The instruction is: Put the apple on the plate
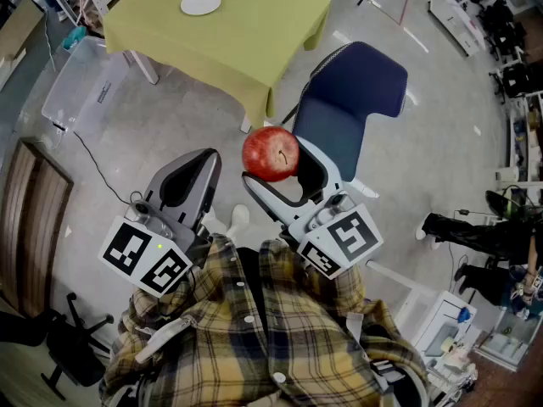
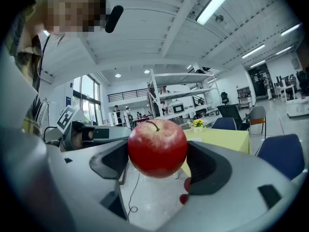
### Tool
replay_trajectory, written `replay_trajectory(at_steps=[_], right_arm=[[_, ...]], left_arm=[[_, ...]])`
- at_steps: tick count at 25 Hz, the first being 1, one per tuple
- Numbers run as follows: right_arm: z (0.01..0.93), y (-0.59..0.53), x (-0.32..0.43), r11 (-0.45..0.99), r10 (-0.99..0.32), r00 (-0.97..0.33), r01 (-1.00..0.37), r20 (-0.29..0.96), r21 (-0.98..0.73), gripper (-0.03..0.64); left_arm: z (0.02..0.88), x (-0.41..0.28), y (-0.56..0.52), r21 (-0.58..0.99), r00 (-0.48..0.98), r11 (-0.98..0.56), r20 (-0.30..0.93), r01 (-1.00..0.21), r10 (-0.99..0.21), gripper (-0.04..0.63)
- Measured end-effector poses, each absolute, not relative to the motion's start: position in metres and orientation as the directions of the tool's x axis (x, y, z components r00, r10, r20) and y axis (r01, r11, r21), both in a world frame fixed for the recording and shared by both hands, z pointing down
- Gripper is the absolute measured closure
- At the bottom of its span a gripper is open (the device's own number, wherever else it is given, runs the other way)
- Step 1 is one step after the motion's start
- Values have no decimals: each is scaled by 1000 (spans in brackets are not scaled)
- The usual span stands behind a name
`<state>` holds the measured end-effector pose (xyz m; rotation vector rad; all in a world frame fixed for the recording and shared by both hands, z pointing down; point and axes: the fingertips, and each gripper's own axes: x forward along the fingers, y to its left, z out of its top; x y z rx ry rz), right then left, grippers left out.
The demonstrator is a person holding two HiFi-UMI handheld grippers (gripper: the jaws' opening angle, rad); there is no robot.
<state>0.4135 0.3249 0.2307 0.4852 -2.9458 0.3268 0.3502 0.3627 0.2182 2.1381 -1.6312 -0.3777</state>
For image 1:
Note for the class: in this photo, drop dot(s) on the white storage shelf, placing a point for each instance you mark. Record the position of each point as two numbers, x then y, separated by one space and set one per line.
519 142

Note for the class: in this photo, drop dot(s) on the teal plastic item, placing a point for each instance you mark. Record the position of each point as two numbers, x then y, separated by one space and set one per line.
76 36

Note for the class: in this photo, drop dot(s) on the clear plastic storage bin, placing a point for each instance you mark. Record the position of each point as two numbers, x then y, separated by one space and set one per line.
80 87

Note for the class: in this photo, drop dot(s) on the flat cardboard sheet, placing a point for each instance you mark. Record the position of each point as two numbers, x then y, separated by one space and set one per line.
19 36

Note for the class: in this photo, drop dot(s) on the black swivel office chair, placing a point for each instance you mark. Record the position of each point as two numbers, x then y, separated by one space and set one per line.
72 346

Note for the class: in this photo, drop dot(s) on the person's right forearm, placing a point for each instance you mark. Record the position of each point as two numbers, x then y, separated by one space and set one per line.
339 295

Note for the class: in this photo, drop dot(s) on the table with green tablecloth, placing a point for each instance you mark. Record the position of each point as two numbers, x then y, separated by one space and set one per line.
220 45

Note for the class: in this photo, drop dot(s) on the brown wooden panel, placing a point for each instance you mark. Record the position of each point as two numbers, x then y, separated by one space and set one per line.
29 227

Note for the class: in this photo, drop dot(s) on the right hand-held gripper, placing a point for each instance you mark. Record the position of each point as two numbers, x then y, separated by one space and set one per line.
352 235

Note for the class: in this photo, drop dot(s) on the white plate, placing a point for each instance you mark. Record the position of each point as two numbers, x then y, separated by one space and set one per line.
200 2

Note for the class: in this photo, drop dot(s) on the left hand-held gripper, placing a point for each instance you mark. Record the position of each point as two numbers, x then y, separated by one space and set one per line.
127 252

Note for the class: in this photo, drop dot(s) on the person's left forearm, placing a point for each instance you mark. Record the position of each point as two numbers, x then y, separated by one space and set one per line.
148 308

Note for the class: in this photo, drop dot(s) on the red apple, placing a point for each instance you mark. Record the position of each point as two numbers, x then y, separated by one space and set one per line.
267 153

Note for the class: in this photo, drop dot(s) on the blue padded chair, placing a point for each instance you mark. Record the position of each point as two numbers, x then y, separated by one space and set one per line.
339 113

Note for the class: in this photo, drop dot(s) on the person's white right shoe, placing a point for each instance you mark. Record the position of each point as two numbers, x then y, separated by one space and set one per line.
239 219

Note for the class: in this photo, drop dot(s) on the person's yellow plaid shirt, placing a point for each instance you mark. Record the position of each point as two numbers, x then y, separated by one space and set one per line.
220 354

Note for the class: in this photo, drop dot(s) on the row of black office chairs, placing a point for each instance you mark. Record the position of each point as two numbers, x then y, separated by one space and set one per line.
505 19

